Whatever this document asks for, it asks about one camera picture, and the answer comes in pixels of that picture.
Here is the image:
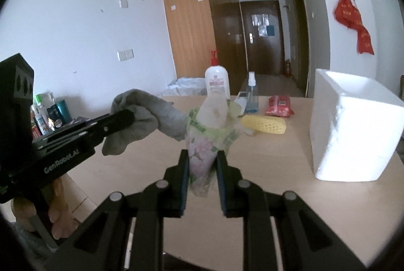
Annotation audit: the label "white remote control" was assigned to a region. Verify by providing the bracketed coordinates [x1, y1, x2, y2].
[234, 92, 248, 115]

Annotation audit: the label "wooden wardrobe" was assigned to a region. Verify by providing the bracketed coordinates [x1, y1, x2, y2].
[158, 0, 248, 95]

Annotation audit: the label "white bottle green cap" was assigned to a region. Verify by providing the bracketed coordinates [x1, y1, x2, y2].
[35, 94, 54, 134]

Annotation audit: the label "white wall switch panel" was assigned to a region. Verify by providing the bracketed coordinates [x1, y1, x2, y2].
[117, 49, 134, 62]

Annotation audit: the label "papers on door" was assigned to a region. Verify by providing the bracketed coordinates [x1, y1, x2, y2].
[251, 14, 275, 37]

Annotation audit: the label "red snack packet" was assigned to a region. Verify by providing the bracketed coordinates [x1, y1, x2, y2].
[265, 95, 295, 118]

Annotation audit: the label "grey sock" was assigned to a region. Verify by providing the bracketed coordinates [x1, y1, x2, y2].
[102, 89, 187, 156]

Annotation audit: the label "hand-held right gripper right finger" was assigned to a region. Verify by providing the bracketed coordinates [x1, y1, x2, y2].
[215, 151, 370, 271]

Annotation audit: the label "white plastic bag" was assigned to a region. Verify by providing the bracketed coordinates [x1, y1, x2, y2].
[159, 77, 207, 97]

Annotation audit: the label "white bottle red pump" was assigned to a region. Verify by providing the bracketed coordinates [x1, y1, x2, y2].
[205, 50, 231, 100]

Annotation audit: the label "white foam box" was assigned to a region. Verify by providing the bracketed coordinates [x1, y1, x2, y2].
[309, 68, 404, 182]

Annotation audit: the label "clear spray bottle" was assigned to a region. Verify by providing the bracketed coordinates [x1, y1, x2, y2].
[245, 71, 259, 114]

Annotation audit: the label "brown side door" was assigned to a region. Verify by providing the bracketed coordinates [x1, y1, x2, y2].
[292, 0, 310, 95]

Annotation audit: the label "dark brown entrance door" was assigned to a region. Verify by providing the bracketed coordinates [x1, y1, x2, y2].
[239, 0, 286, 76]

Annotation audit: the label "green floral tissue pack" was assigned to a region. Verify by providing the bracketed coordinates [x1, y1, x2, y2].
[185, 94, 243, 197]

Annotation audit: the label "teal canister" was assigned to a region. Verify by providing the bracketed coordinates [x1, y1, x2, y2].
[55, 100, 73, 125]

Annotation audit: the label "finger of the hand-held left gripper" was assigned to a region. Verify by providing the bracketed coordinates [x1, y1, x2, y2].
[91, 109, 136, 141]

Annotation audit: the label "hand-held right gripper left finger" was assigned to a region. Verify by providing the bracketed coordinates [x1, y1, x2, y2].
[47, 149, 190, 271]

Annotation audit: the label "person's left hand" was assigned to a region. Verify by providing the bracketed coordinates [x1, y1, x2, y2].
[11, 178, 79, 240]

